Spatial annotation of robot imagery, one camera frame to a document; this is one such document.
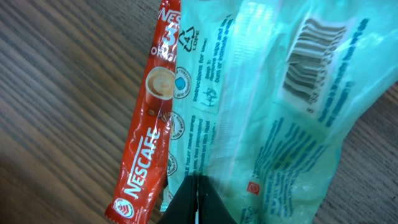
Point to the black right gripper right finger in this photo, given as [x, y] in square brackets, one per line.
[211, 209]

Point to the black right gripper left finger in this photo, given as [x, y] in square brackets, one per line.
[183, 206]

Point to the red snack wrapper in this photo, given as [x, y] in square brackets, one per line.
[144, 163]

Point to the pale teal snack packet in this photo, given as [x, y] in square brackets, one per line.
[267, 91]

